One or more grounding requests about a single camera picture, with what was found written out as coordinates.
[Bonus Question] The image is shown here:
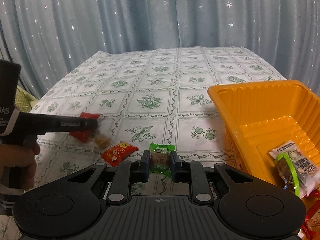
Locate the small red candy packet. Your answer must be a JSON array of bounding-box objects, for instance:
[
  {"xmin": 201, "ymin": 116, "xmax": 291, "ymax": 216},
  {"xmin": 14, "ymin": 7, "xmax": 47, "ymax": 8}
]
[{"xmin": 101, "ymin": 142, "xmax": 139, "ymax": 167}]

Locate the green candy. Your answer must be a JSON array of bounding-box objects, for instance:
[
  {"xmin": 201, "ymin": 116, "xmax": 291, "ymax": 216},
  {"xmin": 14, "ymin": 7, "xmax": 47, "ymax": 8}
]
[{"xmin": 149, "ymin": 142, "xmax": 175, "ymax": 178}]

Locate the grey printed snack packet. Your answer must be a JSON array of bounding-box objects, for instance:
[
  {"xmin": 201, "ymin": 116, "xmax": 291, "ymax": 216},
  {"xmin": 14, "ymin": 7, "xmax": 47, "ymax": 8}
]
[{"xmin": 269, "ymin": 140, "xmax": 319, "ymax": 198}]

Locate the blue star curtain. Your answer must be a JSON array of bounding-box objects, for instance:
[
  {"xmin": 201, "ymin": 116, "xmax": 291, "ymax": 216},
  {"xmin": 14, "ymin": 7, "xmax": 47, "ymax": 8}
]
[{"xmin": 1, "ymin": 0, "xmax": 319, "ymax": 98}]

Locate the large red candy packet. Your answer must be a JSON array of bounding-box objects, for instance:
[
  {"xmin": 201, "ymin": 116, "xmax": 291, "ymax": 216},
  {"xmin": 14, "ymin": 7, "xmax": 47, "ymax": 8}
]
[{"xmin": 68, "ymin": 112, "xmax": 104, "ymax": 144}]

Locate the floral white tablecloth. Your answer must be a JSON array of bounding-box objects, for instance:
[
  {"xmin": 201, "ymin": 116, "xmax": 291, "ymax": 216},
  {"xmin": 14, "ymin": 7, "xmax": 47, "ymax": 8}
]
[{"xmin": 0, "ymin": 45, "xmax": 288, "ymax": 240}]

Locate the person's left hand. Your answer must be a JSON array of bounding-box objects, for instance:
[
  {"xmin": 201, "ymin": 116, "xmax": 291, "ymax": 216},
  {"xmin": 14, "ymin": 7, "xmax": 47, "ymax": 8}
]
[{"xmin": 1, "ymin": 142, "xmax": 40, "ymax": 191}]

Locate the green dark snack packet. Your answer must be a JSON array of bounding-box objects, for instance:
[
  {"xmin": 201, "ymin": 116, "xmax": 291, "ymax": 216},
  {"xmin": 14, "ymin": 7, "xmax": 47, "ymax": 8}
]
[{"xmin": 274, "ymin": 152, "xmax": 300, "ymax": 197}]

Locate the brown clear-wrapped candy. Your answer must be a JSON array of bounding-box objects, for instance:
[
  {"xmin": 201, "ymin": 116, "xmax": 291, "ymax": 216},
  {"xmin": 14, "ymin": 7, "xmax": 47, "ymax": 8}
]
[{"xmin": 91, "ymin": 134, "xmax": 111, "ymax": 152}]

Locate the green zigzag cushion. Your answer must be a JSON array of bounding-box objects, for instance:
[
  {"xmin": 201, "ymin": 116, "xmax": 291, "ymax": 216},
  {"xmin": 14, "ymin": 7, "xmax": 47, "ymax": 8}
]
[{"xmin": 15, "ymin": 86, "xmax": 38, "ymax": 113}]

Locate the red snack packet in tray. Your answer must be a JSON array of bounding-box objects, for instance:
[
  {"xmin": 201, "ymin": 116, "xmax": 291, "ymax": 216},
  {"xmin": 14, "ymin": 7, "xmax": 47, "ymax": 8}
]
[{"xmin": 298, "ymin": 188, "xmax": 320, "ymax": 239}]

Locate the orange plastic tray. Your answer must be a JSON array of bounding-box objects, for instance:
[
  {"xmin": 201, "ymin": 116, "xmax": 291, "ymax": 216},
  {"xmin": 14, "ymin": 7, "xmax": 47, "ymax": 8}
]
[{"xmin": 207, "ymin": 80, "xmax": 320, "ymax": 240}]

